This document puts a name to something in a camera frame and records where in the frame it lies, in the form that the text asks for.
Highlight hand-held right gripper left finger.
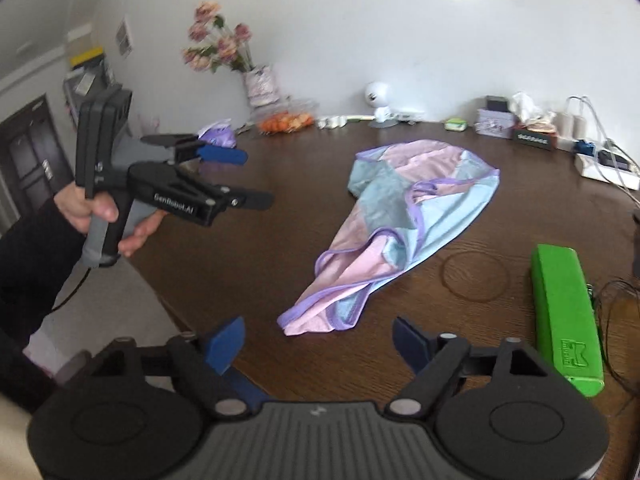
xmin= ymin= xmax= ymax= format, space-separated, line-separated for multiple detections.
xmin=92 ymin=316 xmax=273 ymax=419

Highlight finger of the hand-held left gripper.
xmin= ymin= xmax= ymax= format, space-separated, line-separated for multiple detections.
xmin=141 ymin=132 xmax=249 ymax=167
xmin=200 ymin=182 xmax=275 ymax=216

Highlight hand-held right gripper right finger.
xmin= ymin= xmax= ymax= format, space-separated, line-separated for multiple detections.
xmin=384 ymin=316 xmax=551 ymax=419

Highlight pastel blue pink shirt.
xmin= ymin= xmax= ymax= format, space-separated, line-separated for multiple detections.
xmin=277 ymin=140 xmax=501 ymax=337

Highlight person's left forearm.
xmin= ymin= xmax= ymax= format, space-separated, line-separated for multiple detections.
xmin=0 ymin=197 xmax=91 ymax=348

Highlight person's left hand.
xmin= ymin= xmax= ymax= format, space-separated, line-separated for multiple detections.
xmin=55 ymin=182 xmax=171 ymax=259

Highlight purple tissue pack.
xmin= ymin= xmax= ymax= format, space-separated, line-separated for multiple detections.
xmin=198 ymin=118 xmax=236 ymax=150

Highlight grey shelf unit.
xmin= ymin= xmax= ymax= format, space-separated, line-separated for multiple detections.
xmin=62 ymin=59 xmax=134 ymax=137

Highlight clear plastic fruit container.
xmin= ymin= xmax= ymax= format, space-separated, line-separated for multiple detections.
xmin=257 ymin=97 xmax=321 ymax=135

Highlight dark wooden door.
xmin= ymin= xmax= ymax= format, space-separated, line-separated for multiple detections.
xmin=0 ymin=94 xmax=77 ymax=233

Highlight white purple vase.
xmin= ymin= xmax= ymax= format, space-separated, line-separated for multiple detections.
xmin=243 ymin=64 xmax=279 ymax=108

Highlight yellow topped box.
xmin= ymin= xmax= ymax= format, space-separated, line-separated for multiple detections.
xmin=66 ymin=24 xmax=104 ymax=67

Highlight dried pink flowers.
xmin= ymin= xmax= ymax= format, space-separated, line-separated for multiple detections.
xmin=182 ymin=1 xmax=257 ymax=74

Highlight green plastic case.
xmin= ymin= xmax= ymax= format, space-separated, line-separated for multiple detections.
xmin=530 ymin=243 xmax=605 ymax=398

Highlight person's dark clothing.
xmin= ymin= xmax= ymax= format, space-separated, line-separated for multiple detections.
xmin=0 ymin=327 xmax=59 ymax=414

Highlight printed tin box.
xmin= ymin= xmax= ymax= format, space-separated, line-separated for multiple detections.
xmin=474 ymin=108 xmax=516 ymax=139

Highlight dark box with green label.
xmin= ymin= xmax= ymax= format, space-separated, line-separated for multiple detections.
xmin=510 ymin=127 xmax=554 ymax=152

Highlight white power strip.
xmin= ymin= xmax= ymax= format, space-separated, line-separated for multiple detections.
xmin=574 ymin=149 xmax=640 ymax=191

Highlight crumpled colourful wrapper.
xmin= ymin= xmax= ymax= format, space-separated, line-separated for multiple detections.
xmin=520 ymin=112 xmax=559 ymax=134

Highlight crumpled white tissue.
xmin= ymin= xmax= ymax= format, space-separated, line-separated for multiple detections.
xmin=509 ymin=90 xmax=544 ymax=124

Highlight black plug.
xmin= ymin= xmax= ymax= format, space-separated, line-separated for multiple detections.
xmin=597 ymin=149 xmax=632 ymax=171

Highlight wall notice paper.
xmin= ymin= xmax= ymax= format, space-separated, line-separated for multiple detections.
xmin=115 ymin=17 xmax=134 ymax=59

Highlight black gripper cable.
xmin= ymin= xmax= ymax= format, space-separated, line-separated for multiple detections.
xmin=49 ymin=264 xmax=93 ymax=313

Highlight white round-headed camera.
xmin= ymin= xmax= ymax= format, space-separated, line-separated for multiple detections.
xmin=363 ymin=81 xmax=401 ymax=129

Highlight thin black wire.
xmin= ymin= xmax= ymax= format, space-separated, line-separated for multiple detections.
xmin=585 ymin=279 xmax=640 ymax=412

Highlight grey charging cable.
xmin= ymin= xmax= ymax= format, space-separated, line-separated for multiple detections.
xmin=599 ymin=135 xmax=640 ymax=207

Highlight white charging cable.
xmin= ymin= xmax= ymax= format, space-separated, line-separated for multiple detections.
xmin=566 ymin=94 xmax=640 ymax=181

